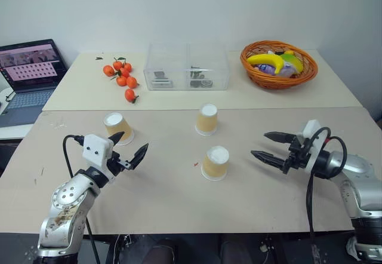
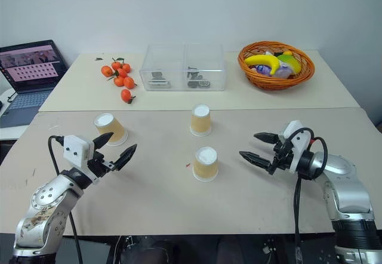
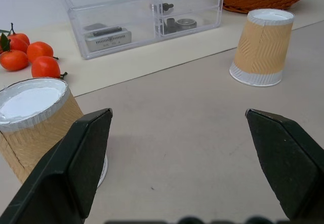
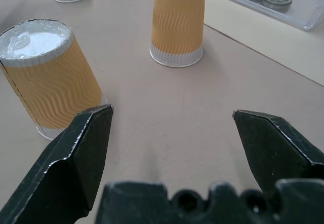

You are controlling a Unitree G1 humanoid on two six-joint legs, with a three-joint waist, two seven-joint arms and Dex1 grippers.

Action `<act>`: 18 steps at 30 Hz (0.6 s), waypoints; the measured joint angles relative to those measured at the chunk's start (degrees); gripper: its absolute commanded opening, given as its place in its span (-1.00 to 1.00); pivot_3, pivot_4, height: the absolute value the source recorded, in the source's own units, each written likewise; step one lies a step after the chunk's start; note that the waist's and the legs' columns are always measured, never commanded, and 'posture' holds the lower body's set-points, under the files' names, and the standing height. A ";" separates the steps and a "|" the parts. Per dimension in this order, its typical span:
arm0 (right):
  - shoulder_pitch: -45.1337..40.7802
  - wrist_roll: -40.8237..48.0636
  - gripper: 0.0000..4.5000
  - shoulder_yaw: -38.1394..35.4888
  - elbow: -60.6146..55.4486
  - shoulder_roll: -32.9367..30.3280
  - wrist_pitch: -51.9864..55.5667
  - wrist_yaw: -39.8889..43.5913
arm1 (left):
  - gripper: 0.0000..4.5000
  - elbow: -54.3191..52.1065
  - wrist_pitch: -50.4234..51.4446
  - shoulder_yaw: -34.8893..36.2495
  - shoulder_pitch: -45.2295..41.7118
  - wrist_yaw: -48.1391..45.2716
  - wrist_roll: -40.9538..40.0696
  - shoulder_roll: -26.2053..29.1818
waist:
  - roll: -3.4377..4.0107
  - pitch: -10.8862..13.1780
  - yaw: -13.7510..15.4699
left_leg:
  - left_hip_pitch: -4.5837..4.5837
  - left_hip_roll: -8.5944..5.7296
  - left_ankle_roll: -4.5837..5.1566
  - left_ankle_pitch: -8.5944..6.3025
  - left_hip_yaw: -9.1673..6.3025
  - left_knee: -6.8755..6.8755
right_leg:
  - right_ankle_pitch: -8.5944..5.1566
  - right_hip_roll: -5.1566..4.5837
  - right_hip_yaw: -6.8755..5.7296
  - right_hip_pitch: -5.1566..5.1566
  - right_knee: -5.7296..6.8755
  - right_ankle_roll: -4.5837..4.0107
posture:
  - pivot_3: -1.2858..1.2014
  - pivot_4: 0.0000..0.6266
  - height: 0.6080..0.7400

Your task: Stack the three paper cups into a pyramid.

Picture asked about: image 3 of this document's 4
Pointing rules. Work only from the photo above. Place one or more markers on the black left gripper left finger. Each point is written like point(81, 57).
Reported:
point(63, 178)

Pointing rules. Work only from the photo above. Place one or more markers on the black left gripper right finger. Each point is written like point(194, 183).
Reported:
point(286, 168)

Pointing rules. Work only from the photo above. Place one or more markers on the brown ribbed paper cup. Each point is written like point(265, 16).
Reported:
point(33, 122)
point(260, 49)

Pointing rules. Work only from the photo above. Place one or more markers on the bunch of small tomatoes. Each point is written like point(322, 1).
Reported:
point(45, 67)

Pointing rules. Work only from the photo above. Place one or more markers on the orange tangerine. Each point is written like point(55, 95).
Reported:
point(16, 44)
point(39, 50)
point(13, 59)
point(22, 37)

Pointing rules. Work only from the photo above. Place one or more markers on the silver electronic device box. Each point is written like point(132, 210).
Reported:
point(107, 37)

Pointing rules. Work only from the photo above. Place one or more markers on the round metal bearing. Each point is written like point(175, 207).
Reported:
point(186, 22)

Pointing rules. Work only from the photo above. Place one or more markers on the clear acrylic drawer organizer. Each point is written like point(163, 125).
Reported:
point(141, 16)

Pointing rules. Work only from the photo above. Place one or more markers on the small black cylinder part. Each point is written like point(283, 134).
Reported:
point(170, 23)

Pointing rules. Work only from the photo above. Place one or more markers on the small black dropper part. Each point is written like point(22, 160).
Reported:
point(167, 6)

